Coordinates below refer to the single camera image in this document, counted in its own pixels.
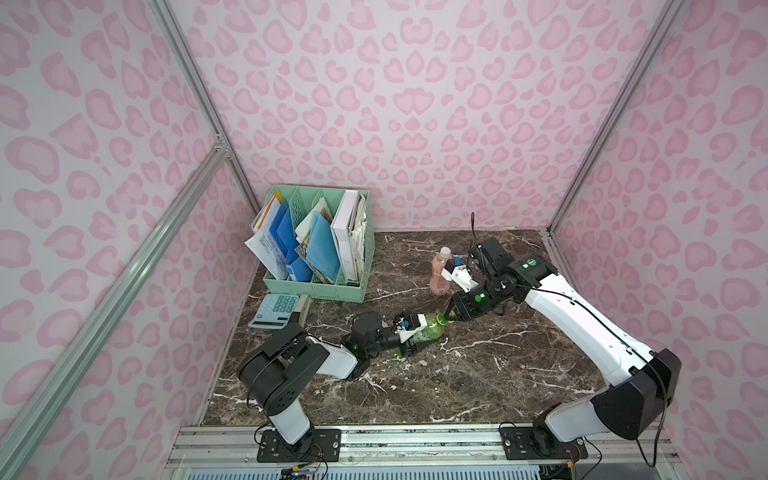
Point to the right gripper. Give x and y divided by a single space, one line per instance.
459 305

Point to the green soda bottle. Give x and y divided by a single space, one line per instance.
422 339

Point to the pink drink bottle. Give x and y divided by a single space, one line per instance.
438 285

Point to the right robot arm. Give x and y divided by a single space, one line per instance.
641 382

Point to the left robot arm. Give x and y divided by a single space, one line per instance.
277 372

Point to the light blue folder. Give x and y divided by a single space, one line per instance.
321 252

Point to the calculator with handset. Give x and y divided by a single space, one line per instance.
277 310

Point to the white books stack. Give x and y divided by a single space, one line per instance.
347 226

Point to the white paper sheets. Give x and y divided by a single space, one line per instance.
262 243

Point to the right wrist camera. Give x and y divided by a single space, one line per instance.
456 271

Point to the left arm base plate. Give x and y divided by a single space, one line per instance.
315 444

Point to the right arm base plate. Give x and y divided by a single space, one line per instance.
537 443

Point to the aluminium mounting rail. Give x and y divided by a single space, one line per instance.
434 451

